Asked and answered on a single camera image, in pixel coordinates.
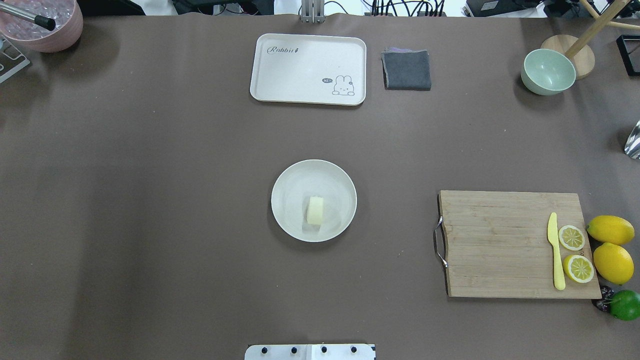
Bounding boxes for metal rod black tip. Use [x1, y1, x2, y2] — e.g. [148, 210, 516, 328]
[0, 1, 57, 31]

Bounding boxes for white wire cup rack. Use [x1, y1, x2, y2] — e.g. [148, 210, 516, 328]
[0, 35, 31, 84]

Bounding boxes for pink bowl with ice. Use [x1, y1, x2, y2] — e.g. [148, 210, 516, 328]
[0, 0, 83, 53]

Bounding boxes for white steamed bun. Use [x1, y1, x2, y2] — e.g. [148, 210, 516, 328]
[306, 196, 324, 226]

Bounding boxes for green lime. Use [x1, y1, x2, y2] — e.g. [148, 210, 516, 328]
[610, 290, 640, 321]

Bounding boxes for metal scoop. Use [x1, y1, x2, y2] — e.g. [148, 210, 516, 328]
[622, 120, 640, 160]

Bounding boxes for black tray frame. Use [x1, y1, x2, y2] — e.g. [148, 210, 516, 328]
[615, 34, 640, 76]

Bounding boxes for folded grey cloth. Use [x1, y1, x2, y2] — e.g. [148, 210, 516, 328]
[381, 47, 432, 91]

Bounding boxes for lemon half slice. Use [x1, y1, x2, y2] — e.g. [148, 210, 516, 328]
[558, 225, 588, 251]
[562, 254, 595, 284]

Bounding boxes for metal cutting board handle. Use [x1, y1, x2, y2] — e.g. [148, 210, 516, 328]
[432, 215, 450, 270]

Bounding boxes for dark purple grapes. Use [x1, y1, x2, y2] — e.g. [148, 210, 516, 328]
[591, 285, 615, 313]

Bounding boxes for wooden cutting board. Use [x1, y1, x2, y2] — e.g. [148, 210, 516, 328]
[438, 190, 601, 299]

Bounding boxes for whole yellow lemon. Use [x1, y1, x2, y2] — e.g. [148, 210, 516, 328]
[586, 215, 635, 246]
[592, 243, 634, 285]

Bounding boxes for wooden mug tree stand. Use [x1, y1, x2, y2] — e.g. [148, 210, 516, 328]
[541, 0, 639, 80]

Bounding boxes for round white plate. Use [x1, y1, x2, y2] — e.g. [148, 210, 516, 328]
[270, 159, 358, 243]

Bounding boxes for yellow plastic knife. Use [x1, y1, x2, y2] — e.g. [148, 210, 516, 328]
[546, 212, 566, 291]

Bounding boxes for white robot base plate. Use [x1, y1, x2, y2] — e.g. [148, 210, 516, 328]
[244, 343, 377, 360]

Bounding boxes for mint green bowl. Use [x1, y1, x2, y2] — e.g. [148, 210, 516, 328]
[520, 48, 578, 96]

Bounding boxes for cream rabbit tray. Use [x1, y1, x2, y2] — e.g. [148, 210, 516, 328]
[249, 33, 367, 106]

